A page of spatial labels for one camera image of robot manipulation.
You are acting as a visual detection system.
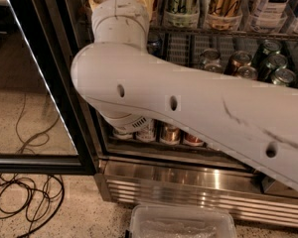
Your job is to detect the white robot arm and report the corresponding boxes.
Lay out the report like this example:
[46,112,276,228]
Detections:
[71,0,298,191]

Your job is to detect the rear blue pepsi can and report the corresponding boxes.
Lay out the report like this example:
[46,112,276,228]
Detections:
[147,33,162,57]

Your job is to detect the rear white green can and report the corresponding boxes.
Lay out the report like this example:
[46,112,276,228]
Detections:
[199,48,221,68]

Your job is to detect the white green can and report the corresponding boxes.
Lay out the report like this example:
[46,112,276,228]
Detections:
[199,48,221,68]
[204,63,224,73]

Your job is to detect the front white green can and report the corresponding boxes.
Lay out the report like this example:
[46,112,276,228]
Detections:
[204,63,224,73]

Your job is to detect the rear copper can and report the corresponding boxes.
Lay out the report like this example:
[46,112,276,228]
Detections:
[224,51,252,75]

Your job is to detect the copper can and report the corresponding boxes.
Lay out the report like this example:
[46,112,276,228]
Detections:
[234,65,257,80]
[224,51,252,75]

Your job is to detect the front copper can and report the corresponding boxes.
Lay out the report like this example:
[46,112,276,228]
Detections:
[234,65,257,80]

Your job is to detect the rear dark green can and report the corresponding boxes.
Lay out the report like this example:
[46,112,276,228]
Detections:
[251,40,282,67]

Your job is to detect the dark green can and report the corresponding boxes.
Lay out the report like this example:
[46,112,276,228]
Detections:
[258,54,288,81]
[251,40,282,67]
[270,68,296,86]

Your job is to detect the open glass fridge door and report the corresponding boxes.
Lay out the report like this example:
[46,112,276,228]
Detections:
[0,0,97,176]

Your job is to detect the middle dark green can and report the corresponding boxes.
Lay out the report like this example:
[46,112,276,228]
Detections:
[258,54,288,81]

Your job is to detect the bottom gold can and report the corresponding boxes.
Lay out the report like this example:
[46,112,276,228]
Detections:
[160,123,181,145]

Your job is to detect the bottom red can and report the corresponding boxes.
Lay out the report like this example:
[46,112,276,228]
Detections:
[183,133,204,147]

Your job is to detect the front dark green can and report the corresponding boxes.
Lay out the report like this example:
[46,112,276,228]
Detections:
[270,68,296,86]

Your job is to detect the white labelled bottle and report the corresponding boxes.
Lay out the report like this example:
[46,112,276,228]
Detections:
[251,0,288,19]

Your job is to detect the clear plastic bin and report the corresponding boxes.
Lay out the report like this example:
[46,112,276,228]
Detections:
[128,204,237,238]

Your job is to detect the black floor cable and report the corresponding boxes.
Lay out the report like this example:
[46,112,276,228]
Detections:
[0,92,66,238]

